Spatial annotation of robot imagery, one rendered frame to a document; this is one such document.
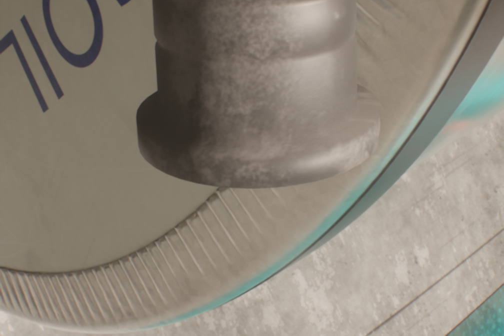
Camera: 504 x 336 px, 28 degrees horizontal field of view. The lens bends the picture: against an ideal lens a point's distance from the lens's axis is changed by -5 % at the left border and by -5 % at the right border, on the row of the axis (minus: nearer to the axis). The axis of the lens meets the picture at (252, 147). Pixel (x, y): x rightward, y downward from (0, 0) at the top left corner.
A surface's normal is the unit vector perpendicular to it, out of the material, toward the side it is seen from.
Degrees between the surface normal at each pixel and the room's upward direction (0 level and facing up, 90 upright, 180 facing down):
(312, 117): 28
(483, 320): 0
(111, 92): 90
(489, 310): 0
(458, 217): 0
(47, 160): 90
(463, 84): 58
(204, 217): 89
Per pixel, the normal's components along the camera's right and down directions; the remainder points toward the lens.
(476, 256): 0.61, -0.16
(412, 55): -0.72, 0.42
